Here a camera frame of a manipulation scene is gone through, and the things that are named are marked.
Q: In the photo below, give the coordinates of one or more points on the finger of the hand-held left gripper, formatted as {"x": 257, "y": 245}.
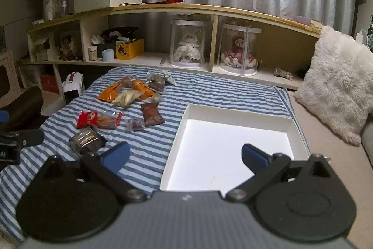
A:
{"x": 29, "y": 137}
{"x": 4, "y": 116}

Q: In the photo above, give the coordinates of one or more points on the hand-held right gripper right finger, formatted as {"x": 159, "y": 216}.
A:
{"x": 253, "y": 154}

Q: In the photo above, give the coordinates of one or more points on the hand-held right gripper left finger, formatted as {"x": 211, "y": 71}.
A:
{"x": 119, "y": 153}

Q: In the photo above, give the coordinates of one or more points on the white shallow box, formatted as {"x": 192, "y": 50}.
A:
{"x": 227, "y": 149}

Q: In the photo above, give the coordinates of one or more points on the small clear dark snack packet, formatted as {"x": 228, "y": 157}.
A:
{"x": 134, "y": 124}

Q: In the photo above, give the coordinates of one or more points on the clear packet with brown cake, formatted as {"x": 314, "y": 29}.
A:
{"x": 86, "y": 141}
{"x": 156, "y": 82}

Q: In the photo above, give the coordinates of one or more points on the red snack packet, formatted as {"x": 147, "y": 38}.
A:
{"x": 90, "y": 117}

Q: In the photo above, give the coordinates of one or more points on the dark brown snack packet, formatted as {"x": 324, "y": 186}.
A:
{"x": 151, "y": 114}

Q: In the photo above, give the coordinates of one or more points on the cream snack packet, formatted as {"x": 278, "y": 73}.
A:
{"x": 125, "y": 98}

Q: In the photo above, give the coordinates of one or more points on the long orange snack packet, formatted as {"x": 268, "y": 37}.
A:
{"x": 109, "y": 93}

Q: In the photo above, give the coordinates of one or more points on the small clear beige snack packet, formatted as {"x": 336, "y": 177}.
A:
{"x": 154, "y": 98}

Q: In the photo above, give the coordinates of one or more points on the short orange snack packet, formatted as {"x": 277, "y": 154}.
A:
{"x": 140, "y": 87}

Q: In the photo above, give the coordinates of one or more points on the small brown snack packet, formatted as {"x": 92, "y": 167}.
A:
{"x": 127, "y": 81}

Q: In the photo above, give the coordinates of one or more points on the dark brown cushion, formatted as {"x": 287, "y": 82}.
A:
{"x": 23, "y": 106}

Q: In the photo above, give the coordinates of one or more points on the white cabinet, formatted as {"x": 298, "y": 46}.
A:
{"x": 14, "y": 74}

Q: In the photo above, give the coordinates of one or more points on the red box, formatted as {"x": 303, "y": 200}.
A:
{"x": 48, "y": 82}

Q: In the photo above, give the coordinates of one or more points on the white small heater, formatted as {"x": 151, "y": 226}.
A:
{"x": 71, "y": 85}

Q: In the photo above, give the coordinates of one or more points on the small cream box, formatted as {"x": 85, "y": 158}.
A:
{"x": 42, "y": 56}

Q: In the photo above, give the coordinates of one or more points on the small open cardboard box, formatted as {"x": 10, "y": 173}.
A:
{"x": 42, "y": 44}

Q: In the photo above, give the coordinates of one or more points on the white cup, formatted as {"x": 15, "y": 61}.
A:
{"x": 108, "y": 56}

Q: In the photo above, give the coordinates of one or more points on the red dress doll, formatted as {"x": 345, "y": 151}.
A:
{"x": 237, "y": 53}

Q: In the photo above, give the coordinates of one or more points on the small brown jar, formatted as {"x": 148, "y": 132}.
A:
{"x": 93, "y": 54}

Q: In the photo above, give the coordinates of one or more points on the yellow box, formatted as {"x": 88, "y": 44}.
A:
{"x": 129, "y": 50}

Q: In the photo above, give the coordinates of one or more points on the black box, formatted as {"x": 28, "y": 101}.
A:
{"x": 100, "y": 49}

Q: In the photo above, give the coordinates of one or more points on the white fluffy pillow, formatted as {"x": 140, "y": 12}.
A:
{"x": 335, "y": 82}

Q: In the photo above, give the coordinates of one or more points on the white crumpled tissue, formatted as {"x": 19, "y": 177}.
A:
{"x": 97, "y": 39}

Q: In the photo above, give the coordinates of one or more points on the clear plastic jar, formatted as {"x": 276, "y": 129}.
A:
{"x": 49, "y": 8}

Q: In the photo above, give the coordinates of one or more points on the black bag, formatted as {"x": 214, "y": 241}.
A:
{"x": 119, "y": 31}

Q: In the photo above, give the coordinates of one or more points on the white dress doll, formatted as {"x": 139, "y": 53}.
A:
{"x": 188, "y": 46}

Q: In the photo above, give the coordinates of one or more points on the red doll in case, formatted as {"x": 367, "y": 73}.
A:
{"x": 239, "y": 28}

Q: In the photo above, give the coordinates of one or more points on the pink flat box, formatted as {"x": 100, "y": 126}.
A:
{"x": 303, "y": 19}

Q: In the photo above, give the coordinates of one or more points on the white doll in case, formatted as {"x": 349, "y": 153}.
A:
{"x": 186, "y": 22}

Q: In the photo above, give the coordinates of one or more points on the wooden shelf unit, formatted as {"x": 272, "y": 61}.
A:
{"x": 163, "y": 8}

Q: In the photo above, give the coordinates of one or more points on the red cloth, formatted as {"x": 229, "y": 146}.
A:
{"x": 173, "y": 0}

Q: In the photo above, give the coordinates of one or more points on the green bottle with label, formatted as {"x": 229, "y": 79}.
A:
{"x": 370, "y": 33}

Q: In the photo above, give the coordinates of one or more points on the photo frame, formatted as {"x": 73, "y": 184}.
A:
{"x": 70, "y": 43}

